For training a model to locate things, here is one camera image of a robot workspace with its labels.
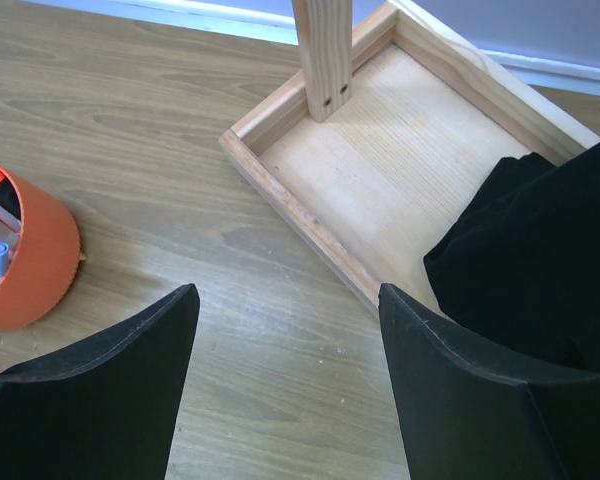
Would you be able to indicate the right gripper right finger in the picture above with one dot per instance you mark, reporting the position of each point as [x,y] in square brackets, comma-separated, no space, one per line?
[469,408]

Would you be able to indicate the wooden clothes rack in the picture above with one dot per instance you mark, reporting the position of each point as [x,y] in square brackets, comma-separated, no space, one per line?
[373,149]

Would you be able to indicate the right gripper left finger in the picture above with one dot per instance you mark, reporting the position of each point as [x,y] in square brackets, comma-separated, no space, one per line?
[104,407]

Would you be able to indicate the black garment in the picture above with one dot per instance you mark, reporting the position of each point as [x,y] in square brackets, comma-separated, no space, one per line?
[521,264]

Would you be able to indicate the orange round desk organizer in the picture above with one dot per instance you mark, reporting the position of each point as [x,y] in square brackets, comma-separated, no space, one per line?
[45,260]

